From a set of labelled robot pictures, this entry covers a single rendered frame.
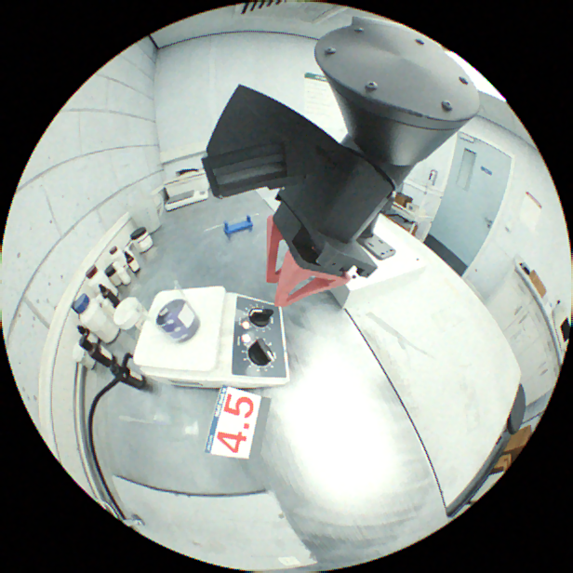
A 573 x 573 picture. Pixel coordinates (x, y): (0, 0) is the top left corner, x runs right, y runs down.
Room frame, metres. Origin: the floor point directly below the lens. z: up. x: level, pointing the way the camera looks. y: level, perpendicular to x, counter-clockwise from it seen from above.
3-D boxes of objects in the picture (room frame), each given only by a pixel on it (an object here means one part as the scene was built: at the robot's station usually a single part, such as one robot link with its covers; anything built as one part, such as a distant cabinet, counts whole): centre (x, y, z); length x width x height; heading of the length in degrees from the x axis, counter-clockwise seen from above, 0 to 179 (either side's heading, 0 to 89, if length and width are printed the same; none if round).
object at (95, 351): (0.02, 0.37, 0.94); 0.03 x 0.03 x 0.08
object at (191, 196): (0.94, 0.60, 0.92); 0.26 x 0.19 x 0.05; 114
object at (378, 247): (0.36, -0.19, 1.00); 0.20 x 0.07 x 0.08; 27
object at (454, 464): (0.35, -0.31, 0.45); 1.20 x 0.48 x 0.90; 19
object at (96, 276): (0.19, 0.51, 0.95); 0.06 x 0.06 x 0.11
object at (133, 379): (0.01, 0.26, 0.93); 0.03 x 0.03 x 0.07
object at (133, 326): (0.11, 0.27, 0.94); 0.06 x 0.06 x 0.08
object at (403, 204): (1.89, -1.56, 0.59); 0.65 x 0.48 x 0.93; 19
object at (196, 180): (1.23, 0.72, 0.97); 0.37 x 0.31 x 0.14; 18
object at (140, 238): (0.43, 0.53, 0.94); 0.07 x 0.07 x 0.07
